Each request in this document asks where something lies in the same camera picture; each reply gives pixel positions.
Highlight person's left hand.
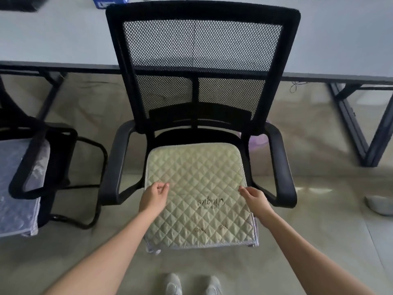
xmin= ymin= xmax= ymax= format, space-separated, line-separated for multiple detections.
xmin=138 ymin=182 xmax=170 ymax=215

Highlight person's right hand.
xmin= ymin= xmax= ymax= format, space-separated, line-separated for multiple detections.
xmin=239 ymin=186 xmax=274 ymax=226

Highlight cream quilted cushion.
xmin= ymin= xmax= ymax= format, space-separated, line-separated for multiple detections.
xmin=143 ymin=143 xmax=260 ymax=254

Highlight black mesh chair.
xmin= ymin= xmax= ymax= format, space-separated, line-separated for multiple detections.
xmin=0 ymin=76 xmax=108 ymax=230
xmin=97 ymin=1 xmax=301 ymax=209

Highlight blue quilted cushion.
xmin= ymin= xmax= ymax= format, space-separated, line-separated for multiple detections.
xmin=0 ymin=138 xmax=51 ymax=238

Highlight person's left forearm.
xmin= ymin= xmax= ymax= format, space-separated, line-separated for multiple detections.
xmin=43 ymin=209 xmax=163 ymax=295

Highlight person's right forearm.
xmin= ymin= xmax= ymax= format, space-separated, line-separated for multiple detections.
xmin=257 ymin=211 xmax=377 ymax=295

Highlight person's left shoe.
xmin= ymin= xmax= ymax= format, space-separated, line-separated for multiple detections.
xmin=164 ymin=272 xmax=184 ymax=295

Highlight person's shoe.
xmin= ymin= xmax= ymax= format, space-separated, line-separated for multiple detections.
xmin=164 ymin=272 xmax=184 ymax=295
xmin=204 ymin=275 xmax=222 ymax=295

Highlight person's right shoe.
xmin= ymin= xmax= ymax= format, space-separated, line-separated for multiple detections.
xmin=204 ymin=275 xmax=222 ymax=295

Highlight purple plastic basin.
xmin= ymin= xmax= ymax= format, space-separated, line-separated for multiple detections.
xmin=248 ymin=134 xmax=271 ymax=154

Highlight grey shoe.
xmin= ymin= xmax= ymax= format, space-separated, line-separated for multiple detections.
xmin=365 ymin=195 xmax=393 ymax=216

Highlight small blue box device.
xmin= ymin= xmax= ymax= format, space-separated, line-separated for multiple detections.
xmin=93 ymin=0 xmax=129 ymax=9

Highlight black metal desk frame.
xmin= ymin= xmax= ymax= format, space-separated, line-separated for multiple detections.
xmin=0 ymin=61 xmax=393 ymax=168

